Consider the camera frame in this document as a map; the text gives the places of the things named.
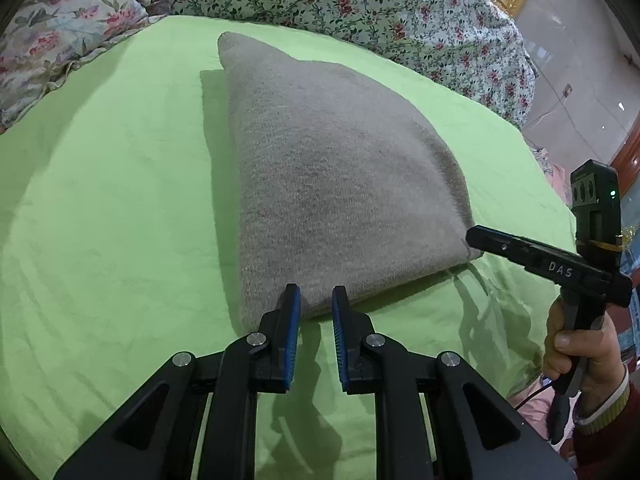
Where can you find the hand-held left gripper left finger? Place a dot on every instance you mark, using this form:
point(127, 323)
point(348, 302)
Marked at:
point(292, 340)

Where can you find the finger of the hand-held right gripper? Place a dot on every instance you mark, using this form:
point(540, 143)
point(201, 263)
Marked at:
point(492, 242)

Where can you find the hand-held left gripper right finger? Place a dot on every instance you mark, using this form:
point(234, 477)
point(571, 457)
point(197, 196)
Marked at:
point(340, 340)

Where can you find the grey towel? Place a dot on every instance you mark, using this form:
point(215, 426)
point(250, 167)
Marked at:
point(340, 175)

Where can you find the person's right forearm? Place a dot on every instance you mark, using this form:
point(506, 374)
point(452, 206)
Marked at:
point(610, 440)

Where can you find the person's right hand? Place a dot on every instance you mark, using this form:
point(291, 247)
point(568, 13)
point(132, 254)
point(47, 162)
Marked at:
point(600, 360)

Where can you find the red-brown wooden furniture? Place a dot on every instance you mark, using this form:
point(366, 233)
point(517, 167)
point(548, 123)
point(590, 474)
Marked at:
point(631, 160)

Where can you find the pale patterned cloth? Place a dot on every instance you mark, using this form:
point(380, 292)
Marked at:
point(547, 170)

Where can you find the pink plaid cloth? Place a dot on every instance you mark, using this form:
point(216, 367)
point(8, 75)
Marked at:
point(542, 420)

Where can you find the green bed sheet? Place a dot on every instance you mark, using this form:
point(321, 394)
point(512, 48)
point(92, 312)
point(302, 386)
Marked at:
point(125, 210)

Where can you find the pastel floral pillow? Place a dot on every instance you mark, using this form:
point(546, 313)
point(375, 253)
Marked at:
point(60, 20)

